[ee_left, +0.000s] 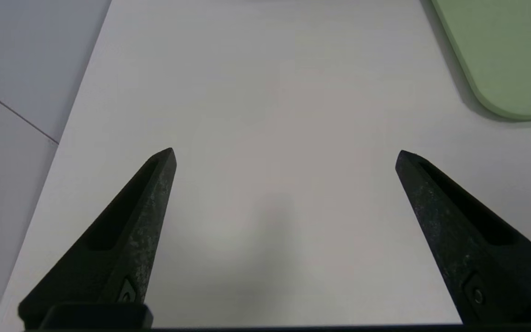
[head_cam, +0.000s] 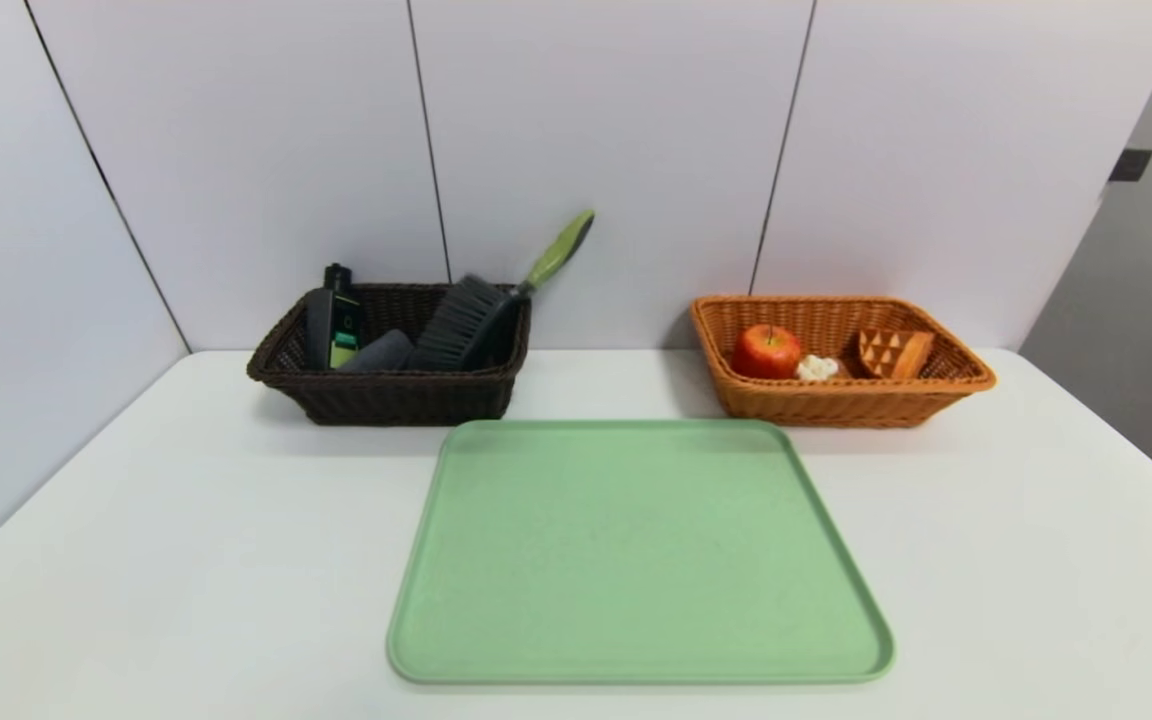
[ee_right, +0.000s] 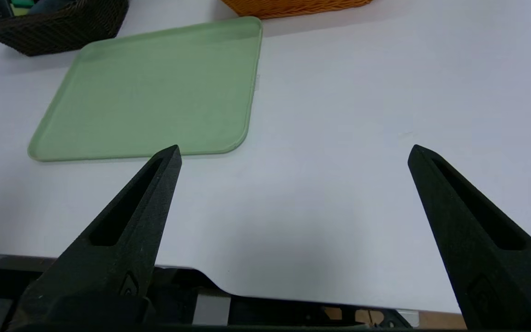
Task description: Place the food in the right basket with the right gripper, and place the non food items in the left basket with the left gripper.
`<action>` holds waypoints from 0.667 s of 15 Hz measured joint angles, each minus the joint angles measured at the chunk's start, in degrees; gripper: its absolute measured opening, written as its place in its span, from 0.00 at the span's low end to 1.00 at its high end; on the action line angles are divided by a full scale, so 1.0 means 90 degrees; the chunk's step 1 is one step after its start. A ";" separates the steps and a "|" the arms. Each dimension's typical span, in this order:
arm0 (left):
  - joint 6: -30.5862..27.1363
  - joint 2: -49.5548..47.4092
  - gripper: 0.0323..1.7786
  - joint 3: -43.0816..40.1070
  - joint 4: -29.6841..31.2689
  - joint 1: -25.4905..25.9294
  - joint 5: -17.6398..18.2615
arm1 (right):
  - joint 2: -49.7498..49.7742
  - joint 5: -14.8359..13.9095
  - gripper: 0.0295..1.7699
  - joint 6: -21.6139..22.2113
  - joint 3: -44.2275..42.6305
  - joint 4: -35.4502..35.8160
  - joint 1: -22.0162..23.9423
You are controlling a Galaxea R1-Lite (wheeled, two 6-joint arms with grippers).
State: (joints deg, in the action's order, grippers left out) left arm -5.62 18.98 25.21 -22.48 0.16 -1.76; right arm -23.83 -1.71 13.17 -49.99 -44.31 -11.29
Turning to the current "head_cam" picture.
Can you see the black pump bottle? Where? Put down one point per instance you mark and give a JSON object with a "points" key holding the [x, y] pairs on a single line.
{"points": [[331, 320]]}

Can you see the dark brown wicker basket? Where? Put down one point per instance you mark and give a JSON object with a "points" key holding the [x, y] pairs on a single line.
{"points": [[406, 395]]}

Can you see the dark wall plate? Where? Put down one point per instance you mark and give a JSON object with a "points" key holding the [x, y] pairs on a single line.
{"points": [[1131, 165]]}

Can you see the red apple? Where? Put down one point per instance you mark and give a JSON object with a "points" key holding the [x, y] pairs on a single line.
{"points": [[766, 352]]}

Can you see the light green plastic tray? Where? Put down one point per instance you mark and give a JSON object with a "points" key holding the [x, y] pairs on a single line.
{"points": [[636, 560]]}

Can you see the orange wicker basket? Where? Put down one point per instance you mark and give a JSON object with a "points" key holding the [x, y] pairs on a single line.
{"points": [[866, 400]]}

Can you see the fruit tart slice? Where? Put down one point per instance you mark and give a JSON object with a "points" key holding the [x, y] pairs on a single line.
{"points": [[896, 353]]}

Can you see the dark grey towel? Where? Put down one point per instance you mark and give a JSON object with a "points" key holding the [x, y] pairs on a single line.
{"points": [[378, 353]]}

